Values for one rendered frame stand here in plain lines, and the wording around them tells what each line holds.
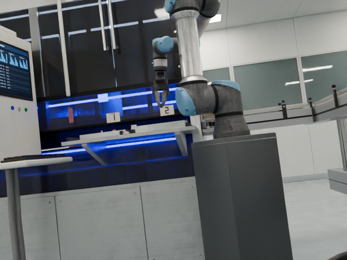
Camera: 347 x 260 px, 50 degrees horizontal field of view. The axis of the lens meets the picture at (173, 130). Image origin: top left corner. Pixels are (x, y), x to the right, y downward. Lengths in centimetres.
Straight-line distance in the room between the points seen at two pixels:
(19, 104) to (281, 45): 561
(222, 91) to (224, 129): 15
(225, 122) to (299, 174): 559
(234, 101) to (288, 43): 577
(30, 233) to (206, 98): 157
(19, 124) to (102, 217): 74
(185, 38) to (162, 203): 113
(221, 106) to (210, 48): 564
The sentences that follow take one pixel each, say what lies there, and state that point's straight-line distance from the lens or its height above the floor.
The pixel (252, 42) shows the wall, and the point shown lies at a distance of 715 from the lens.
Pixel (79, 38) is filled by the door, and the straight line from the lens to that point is 251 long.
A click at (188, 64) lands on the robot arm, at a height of 109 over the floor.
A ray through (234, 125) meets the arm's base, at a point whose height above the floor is 84.
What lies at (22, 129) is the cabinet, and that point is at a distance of 229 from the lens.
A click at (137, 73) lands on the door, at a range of 235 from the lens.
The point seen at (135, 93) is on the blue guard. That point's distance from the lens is 232.
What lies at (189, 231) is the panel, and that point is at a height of 28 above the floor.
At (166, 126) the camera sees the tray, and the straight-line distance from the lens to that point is 189.
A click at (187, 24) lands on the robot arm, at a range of 152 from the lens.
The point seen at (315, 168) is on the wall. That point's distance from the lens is 707.
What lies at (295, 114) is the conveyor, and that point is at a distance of 241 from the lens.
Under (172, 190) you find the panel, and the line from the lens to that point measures 227.
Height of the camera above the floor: 75
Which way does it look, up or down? 4 degrees up
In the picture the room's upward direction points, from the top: 7 degrees counter-clockwise
